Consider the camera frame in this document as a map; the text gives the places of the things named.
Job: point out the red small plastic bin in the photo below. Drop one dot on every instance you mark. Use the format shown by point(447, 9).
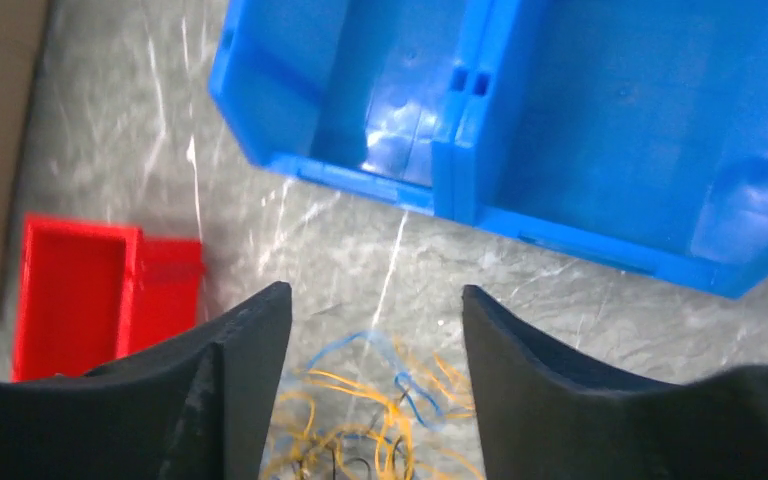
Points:
point(92, 293)

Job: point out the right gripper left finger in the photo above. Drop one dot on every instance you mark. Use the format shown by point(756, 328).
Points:
point(197, 406)

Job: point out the blue double plastic bin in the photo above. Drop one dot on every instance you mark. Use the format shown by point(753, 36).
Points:
point(633, 134)

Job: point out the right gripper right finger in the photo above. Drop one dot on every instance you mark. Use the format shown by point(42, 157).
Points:
point(545, 410)

